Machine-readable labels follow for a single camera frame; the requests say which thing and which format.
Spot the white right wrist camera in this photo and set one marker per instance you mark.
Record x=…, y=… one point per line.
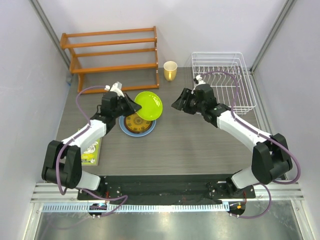
x=198, y=80

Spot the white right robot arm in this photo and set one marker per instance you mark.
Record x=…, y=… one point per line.
x=270, y=155

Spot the green illustrated booklet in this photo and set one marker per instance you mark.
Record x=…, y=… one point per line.
x=90, y=157

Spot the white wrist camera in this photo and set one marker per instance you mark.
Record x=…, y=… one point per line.
x=116, y=87
x=198, y=80

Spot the lime green plate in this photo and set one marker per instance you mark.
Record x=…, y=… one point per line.
x=151, y=105

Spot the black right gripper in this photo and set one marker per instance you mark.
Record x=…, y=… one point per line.
x=186, y=94

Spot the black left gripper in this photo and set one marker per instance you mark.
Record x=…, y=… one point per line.
x=133, y=106

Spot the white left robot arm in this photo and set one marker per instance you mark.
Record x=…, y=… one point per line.
x=63, y=159

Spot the light blue plate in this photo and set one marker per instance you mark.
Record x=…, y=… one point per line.
x=123, y=128

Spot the orange wooden shelf rack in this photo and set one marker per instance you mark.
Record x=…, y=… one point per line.
x=75, y=66

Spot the aluminium frame rail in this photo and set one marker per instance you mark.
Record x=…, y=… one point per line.
x=48, y=195

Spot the dark yellow patterned plate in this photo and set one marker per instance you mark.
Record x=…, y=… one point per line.
x=135, y=124

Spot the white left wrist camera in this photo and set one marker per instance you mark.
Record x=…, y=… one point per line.
x=116, y=87

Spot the yellow mug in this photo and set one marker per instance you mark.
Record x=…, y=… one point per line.
x=170, y=70

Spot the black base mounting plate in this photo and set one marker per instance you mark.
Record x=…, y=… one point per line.
x=172, y=190

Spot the white wire dish rack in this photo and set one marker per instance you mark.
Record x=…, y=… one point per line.
x=227, y=74

